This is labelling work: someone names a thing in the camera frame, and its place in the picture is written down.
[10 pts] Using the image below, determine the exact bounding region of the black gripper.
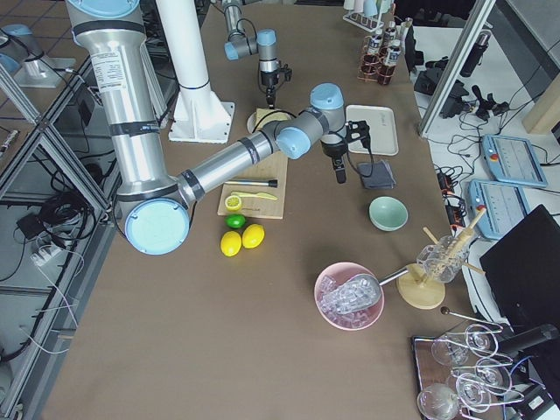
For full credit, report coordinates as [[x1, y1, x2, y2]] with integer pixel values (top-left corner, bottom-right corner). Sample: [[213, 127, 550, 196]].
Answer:
[[321, 141, 347, 184], [260, 68, 280, 109]]

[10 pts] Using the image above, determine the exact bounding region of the white round plate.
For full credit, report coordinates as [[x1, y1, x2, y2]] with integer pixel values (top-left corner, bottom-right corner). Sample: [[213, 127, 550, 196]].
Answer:
[[246, 108, 294, 135]]

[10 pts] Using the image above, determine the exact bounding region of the plain bread slice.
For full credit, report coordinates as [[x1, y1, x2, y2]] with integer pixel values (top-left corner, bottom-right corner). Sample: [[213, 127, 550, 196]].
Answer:
[[254, 108, 295, 130]]

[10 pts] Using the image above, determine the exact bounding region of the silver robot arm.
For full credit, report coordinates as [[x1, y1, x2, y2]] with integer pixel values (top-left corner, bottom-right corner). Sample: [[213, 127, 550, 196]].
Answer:
[[221, 0, 284, 109], [66, 1, 346, 255]]

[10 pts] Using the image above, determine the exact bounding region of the cream rabbit tray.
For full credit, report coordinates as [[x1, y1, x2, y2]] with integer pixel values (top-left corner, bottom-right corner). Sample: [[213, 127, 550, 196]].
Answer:
[[346, 104, 399, 156]]

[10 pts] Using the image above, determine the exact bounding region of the wine glass rack tray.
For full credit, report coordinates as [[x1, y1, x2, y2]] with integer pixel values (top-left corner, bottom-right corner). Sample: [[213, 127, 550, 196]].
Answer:
[[411, 322, 524, 419]]

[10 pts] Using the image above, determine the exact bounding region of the grey folded cloth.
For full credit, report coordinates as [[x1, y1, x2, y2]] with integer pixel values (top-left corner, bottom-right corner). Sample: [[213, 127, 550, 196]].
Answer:
[[358, 160, 396, 190]]

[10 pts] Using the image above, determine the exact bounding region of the steel muddler black tip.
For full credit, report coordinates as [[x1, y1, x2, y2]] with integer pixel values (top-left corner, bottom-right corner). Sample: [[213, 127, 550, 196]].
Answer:
[[225, 178, 278, 188]]

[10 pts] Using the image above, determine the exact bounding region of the green ceramic bowl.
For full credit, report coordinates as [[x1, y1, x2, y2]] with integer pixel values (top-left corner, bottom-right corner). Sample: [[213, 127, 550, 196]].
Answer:
[[368, 196, 409, 232]]

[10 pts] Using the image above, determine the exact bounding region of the wooden cutting board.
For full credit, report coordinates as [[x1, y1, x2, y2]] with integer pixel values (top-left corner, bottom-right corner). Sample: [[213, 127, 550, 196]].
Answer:
[[217, 152, 288, 220]]

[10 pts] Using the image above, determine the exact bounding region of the yellow plastic knife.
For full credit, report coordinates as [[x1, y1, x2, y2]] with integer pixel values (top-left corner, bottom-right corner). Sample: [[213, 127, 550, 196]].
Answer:
[[230, 191, 278, 200]]

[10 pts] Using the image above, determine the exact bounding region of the pink bowl with ice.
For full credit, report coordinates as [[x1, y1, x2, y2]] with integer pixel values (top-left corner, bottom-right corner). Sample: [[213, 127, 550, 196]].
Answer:
[[314, 262, 384, 331]]

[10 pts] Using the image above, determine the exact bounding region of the half lemon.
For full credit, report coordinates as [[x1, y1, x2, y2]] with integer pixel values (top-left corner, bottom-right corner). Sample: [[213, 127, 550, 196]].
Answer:
[[224, 194, 242, 212]]

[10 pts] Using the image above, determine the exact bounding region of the yellow lemon far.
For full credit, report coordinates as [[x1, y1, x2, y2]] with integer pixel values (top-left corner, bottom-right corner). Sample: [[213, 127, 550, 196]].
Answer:
[[241, 223, 265, 249]]

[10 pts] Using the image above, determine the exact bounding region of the yellow lemon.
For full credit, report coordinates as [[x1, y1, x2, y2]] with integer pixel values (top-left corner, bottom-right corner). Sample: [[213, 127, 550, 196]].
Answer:
[[220, 231, 242, 257], [241, 223, 265, 249]]

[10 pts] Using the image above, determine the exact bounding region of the green lime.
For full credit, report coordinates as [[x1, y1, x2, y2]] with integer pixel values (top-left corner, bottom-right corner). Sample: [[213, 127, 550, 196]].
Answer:
[[225, 213, 247, 229]]

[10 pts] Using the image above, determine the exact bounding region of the dark bottle white cap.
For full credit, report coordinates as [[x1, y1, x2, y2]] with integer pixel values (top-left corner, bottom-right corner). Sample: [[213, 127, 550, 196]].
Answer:
[[366, 29, 383, 63]]

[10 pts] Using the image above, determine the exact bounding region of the white cup rack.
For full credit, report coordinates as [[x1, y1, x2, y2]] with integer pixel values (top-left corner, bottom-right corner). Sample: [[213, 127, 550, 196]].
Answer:
[[343, 0, 394, 33]]

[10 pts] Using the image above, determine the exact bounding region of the steel ice scoop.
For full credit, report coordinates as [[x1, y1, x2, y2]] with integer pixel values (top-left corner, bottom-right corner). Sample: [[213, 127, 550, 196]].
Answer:
[[321, 268, 409, 315]]

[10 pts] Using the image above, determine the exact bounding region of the yellow lemon near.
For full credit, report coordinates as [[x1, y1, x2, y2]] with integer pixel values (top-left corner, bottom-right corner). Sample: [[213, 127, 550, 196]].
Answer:
[[220, 231, 242, 257]]

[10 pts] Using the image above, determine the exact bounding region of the clear glass mug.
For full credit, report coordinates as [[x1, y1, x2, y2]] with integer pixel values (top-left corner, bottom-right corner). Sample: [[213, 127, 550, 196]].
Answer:
[[416, 235, 469, 284]]

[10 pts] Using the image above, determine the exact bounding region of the wooden cup stand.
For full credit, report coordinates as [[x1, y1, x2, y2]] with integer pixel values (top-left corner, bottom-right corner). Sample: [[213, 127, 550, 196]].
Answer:
[[396, 207, 486, 310]]

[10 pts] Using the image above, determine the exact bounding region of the blue teach pendant near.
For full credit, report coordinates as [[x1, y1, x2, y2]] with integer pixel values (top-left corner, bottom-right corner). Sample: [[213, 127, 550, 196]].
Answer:
[[468, 179, 531, 241]]

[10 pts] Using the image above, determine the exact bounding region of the blue teach pendant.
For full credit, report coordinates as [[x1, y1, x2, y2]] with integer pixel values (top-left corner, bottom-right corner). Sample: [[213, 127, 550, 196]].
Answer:
[[481, 135, 548, 187], [468, 179, 531, 241]]

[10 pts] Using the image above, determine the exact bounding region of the blue teach pendant far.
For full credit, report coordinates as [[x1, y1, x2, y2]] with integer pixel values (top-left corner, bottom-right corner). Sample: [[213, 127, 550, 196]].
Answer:
[[481, 135, 548, 187]]

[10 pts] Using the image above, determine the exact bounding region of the black laptop monitor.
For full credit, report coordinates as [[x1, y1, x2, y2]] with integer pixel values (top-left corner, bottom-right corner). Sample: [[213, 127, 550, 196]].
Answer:
[[480, 205, 559, 328]]

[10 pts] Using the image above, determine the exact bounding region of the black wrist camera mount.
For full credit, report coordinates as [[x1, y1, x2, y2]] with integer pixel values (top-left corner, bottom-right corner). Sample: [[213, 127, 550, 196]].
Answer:
[[279, 64, 292, 81], [346, 121, 371, 151]]

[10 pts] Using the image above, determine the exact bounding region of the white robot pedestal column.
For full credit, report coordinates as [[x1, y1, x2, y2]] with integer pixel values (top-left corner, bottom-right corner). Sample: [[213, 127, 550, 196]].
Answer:
[[157, 0, 235, 144]]

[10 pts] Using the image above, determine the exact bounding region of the copper wire bottle rack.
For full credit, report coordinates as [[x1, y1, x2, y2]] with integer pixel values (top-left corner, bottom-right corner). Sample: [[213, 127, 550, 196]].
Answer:
[[357, 36, 388, 83]]

